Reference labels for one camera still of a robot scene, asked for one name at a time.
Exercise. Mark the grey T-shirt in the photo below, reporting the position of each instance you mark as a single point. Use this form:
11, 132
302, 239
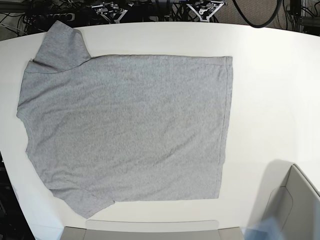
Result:
124, 128

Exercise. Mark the beige tray at bottom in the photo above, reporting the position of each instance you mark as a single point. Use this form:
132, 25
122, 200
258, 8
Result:
121, 230

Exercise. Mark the beige bin at right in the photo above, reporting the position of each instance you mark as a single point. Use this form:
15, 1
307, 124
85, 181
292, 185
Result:
293, 209

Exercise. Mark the blue blurred object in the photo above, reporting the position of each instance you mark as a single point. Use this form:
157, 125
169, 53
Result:
262, 228

